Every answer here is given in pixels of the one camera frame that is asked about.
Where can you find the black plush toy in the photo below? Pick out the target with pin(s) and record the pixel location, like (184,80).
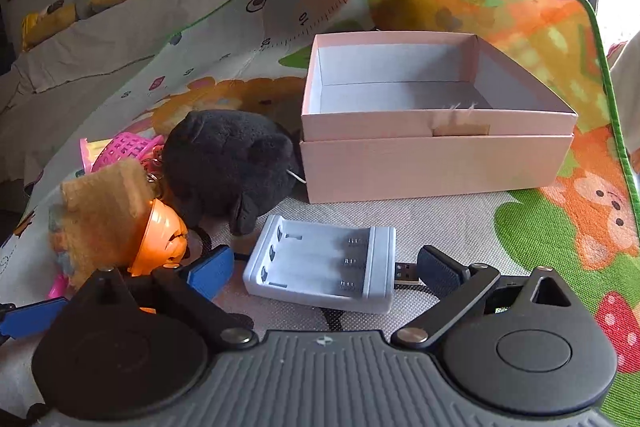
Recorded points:
(225,167)

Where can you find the pink plastic toy strainer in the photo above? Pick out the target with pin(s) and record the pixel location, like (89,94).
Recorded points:
(122,149)

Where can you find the yellow pudding toy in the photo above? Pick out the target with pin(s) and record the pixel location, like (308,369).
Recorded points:
(87,154)

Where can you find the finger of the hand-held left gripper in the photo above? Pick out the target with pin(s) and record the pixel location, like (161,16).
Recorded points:
(30,319)

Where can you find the white battery charger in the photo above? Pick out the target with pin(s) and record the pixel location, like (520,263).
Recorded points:
(320,257)

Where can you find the colourful printed play mat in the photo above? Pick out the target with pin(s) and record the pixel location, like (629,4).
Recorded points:
(500,32)

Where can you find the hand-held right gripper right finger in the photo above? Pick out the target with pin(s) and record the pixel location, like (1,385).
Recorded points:
(440,274)

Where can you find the white towel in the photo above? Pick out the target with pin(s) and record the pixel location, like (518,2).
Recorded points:
(625,57)

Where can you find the small yellow plush cushion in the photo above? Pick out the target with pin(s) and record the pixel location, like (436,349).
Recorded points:
(47,24)

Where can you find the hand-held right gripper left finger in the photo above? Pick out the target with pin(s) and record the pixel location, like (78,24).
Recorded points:
(210,274)

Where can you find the pink cardboard box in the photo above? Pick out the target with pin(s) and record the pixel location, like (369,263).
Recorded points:
(425,172)

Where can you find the small pink toy piece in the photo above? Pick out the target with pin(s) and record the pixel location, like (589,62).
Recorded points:
(57,287)

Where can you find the tan fuzzy plush toy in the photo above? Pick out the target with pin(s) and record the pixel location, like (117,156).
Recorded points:
(100,207)

